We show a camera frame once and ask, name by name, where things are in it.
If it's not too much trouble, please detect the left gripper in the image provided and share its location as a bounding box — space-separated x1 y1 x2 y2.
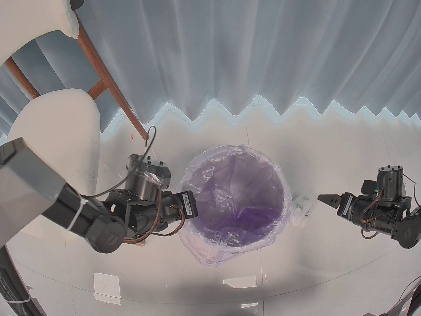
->
159 190 200 228

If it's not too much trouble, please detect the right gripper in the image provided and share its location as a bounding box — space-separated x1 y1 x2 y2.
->
337 192 374 231

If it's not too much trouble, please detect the white paper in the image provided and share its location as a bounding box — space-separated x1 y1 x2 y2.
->
289 194 311 226

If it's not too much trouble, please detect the purple plastic bag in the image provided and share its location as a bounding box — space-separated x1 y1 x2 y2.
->
178 145 291 267

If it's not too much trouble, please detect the white trash bin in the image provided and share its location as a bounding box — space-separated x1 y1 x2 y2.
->
186 147 291 254

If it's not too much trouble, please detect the white cushioned wooden chair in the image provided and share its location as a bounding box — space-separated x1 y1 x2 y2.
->
0 0 149 248

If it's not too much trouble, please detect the pale blue curtain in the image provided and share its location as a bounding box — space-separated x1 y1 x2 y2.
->
0 0 421 137

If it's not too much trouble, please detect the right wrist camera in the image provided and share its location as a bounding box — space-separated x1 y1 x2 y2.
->
361 179 378 198

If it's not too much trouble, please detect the black cable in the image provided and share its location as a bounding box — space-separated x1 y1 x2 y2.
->
144 126 157 159

